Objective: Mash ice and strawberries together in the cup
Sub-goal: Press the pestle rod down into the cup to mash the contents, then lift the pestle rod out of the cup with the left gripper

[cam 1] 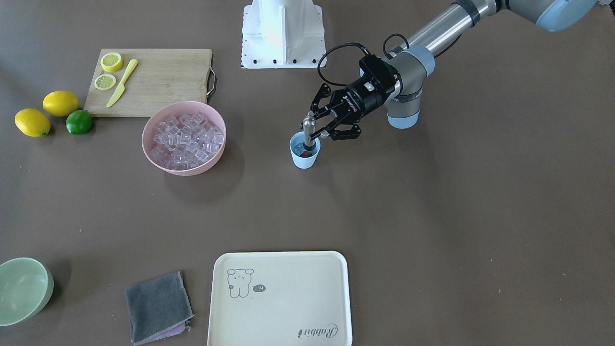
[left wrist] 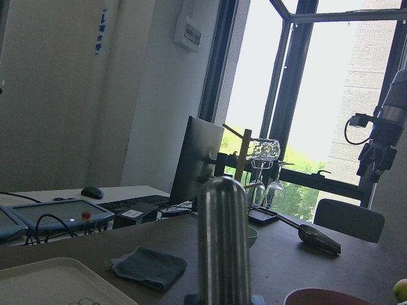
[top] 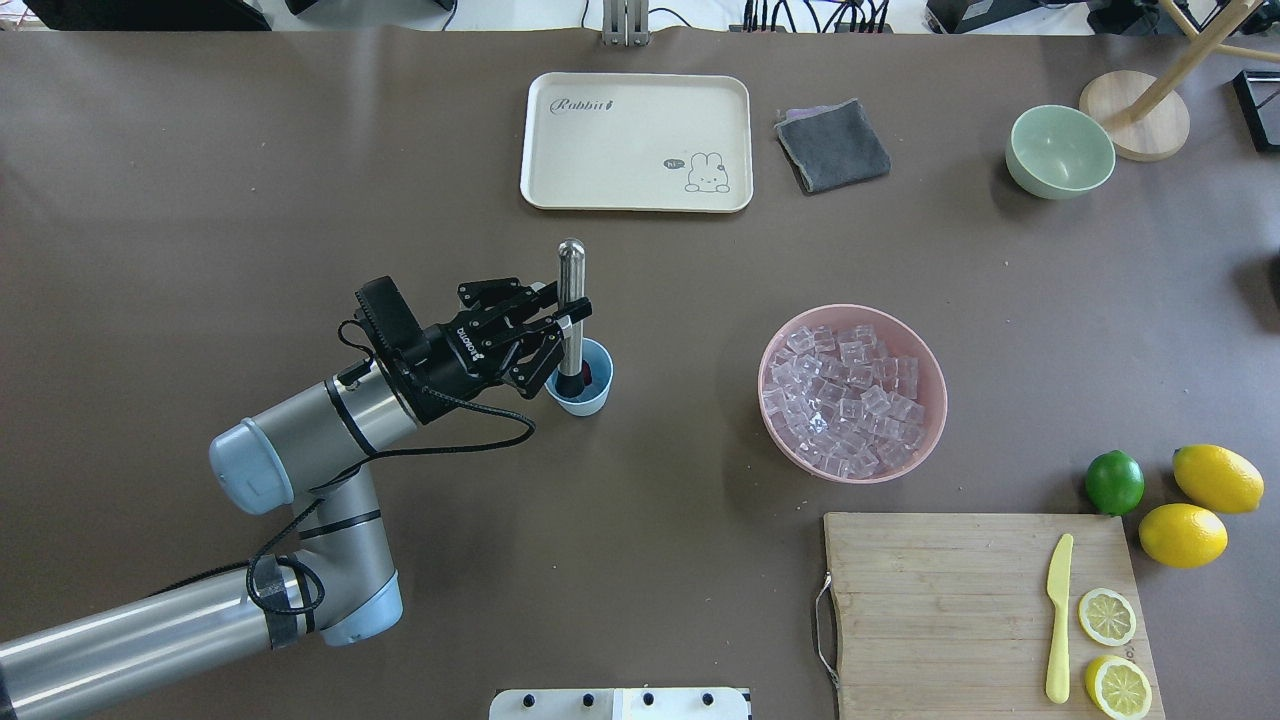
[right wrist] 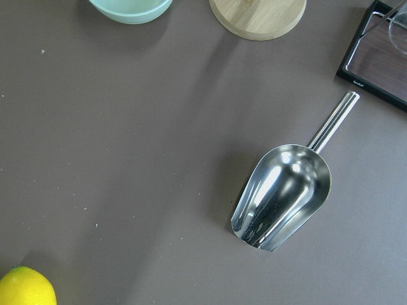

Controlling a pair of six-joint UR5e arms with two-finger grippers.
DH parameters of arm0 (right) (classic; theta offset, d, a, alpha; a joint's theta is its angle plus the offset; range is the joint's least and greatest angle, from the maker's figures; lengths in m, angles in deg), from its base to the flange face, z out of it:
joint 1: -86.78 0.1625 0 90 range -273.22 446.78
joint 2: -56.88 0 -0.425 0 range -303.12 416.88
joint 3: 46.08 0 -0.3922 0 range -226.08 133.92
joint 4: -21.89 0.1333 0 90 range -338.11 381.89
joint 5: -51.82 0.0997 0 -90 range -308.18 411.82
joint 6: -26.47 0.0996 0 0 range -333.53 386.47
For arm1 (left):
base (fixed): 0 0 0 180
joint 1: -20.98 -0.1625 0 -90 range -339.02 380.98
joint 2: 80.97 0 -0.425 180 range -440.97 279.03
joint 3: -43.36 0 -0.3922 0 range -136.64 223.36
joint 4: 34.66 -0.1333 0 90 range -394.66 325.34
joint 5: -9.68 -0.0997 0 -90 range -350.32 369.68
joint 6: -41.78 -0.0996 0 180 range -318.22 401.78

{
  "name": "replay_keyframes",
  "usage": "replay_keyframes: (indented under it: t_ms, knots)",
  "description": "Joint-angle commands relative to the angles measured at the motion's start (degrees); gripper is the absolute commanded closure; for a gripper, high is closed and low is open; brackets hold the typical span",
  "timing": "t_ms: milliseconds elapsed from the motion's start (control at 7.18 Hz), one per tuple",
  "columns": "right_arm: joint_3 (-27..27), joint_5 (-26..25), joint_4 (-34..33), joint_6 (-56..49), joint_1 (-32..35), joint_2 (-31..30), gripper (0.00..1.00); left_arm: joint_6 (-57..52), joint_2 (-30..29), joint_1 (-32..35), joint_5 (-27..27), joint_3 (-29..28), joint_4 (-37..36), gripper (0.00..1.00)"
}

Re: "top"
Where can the yellow plastic knife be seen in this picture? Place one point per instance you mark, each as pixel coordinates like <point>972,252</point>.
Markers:
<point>1056,675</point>

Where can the green lime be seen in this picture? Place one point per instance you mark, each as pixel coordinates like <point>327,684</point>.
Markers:
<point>1114,483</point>

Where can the yellow lemon near board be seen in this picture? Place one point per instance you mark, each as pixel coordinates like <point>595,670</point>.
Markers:
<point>1182,535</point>

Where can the wooden cup stand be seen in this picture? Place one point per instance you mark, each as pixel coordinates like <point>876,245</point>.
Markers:
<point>1143,116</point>

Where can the light blue cup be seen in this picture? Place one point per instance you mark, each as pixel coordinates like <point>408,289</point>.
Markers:
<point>597,377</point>

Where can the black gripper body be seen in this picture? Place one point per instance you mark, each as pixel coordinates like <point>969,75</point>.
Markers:
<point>452,358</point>

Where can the cream rabbit tray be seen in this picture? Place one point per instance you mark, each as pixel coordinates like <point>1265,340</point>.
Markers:
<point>637,142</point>

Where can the yellow lemon outer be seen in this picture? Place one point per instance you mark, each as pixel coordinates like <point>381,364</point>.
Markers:
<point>1218,479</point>

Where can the lemon slice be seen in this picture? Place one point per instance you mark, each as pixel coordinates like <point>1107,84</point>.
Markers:
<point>1118,687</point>
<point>1107,617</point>

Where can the wine glass rack tray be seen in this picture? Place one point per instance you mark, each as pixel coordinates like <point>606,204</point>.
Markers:
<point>1257,92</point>

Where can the mint green bowl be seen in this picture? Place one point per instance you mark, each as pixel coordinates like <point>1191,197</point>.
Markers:
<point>1058,153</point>

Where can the grey folded cloth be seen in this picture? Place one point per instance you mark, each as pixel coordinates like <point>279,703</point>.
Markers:
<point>832,146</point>

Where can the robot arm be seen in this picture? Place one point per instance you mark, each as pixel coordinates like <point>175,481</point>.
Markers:
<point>134,560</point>

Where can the lemon slice lower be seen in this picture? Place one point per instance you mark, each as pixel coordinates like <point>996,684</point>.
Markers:
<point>1118,687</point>

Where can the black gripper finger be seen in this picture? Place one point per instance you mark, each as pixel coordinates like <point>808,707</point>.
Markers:
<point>530,375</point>
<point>504,304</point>

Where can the wooden cutting board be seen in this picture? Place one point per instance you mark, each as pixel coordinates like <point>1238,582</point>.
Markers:
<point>945,615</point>

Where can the pink bowl of ice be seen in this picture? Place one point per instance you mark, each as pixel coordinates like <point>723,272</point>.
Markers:
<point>851,394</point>

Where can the lemon slice upper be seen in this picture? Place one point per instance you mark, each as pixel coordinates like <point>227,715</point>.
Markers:
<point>1107,617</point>

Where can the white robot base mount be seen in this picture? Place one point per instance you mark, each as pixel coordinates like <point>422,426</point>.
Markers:
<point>717,702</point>

